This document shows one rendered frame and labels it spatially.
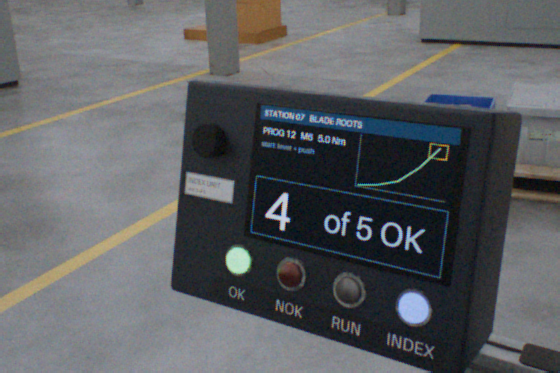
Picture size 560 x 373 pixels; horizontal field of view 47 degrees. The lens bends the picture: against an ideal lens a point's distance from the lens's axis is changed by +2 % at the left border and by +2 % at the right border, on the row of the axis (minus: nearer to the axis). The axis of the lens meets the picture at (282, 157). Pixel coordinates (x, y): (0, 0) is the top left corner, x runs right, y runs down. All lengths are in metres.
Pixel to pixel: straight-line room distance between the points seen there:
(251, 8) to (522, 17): 3.31
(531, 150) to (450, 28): 4.70
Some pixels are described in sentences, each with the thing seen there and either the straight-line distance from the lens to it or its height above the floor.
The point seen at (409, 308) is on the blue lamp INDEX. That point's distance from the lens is 0.47.
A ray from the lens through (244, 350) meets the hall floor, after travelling 2.33.
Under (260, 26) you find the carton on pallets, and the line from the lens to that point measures 8.53.
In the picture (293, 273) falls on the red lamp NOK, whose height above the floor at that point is 1.12.
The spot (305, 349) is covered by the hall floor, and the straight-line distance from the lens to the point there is 2.32.
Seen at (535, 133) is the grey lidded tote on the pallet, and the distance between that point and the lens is 3.62.
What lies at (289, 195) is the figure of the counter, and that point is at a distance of 0.50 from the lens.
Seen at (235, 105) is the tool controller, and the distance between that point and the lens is 0.53.
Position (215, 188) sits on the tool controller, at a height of 1.17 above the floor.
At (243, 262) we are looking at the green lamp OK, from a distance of 0.53.
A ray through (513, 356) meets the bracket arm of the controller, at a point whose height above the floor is 1.06.
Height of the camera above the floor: 1.37
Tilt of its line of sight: 19 degrees down
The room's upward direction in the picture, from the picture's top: 2 degrees counter-clockwise
